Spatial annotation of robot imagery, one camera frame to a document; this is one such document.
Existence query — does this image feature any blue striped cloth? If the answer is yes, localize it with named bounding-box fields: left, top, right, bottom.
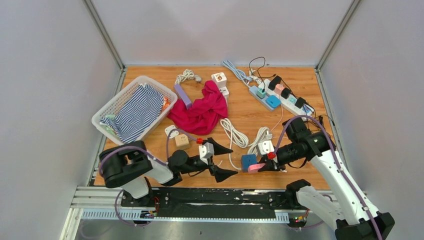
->
left=100, top=83, right=165, bottom=144

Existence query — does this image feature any purple USB power strip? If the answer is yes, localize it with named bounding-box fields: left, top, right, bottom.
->
left=173, top=83, right=192, bottom=109

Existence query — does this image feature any white long power strip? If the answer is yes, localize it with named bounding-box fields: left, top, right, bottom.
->
left=258, top=75, right=316, bottom=117

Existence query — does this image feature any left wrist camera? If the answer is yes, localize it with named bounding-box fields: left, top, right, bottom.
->
left=198, top=142, right=215, bottom=163

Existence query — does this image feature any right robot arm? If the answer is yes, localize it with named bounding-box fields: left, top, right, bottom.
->
left=256, top=115, right=395, bottom=240

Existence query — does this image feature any white USB charger plug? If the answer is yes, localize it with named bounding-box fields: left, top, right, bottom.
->
left=164, top=124, right=180, bottom=139

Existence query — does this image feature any blue cube adapter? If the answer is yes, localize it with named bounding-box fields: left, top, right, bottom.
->
left=241, top=154, right=258, bottom=173

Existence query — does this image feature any orange strip white cable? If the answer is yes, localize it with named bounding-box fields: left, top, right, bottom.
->
left=219, top=117, right=274, bottom=171

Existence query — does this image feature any white cube socket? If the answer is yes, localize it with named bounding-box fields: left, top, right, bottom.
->
left=211, top=72, right=228, bottom=89

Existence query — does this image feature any coiled white cable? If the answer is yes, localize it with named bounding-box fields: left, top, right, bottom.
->
left=174, top=68, right=203, bottom=86

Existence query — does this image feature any white travel adapter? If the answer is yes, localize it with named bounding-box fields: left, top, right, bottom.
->
left=219, top=86, right=229, bottom=99

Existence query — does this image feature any light blue cable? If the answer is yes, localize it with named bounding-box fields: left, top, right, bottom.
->
left=221, top=59, right=254, bottom=88

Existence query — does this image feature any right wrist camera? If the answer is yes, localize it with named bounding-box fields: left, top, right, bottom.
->
left=256, top=140, right=275, bottom=156

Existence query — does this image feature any beige dragon cube adapter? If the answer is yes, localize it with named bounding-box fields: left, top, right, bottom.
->
left=174, top=134, right=190, bottom=150

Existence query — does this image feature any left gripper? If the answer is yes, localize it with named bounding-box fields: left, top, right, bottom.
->
left=180, top=138, right=238, bottom=182

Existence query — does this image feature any light blue power strip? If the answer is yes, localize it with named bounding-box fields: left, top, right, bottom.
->
left=248, top=86, right=283, bottom=112

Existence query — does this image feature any white plastic basket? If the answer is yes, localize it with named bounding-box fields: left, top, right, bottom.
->
left=91, top=75, right=178, bottom=145

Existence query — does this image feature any cyan square plug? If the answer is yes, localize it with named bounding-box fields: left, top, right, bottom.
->
left=265, top=95, right=281, bottom=110

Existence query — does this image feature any magenta cloth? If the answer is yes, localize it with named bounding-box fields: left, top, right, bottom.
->
left=167, top=80, right=229, bottom=136

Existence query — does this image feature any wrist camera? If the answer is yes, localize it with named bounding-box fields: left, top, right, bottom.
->
left=256, top=140, right=275, bottom=156
left=198, top=142, right=215, bottom=163

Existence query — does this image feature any pink square plug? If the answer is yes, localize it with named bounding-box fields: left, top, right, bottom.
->
left=247, top=163, right=266, bottom=174

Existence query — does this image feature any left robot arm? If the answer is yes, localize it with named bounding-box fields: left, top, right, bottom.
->
left=98, top=137, right=237, bottom=207

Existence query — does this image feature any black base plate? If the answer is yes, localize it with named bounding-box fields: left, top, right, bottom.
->
left=120, top=187, right=306, bottom=220

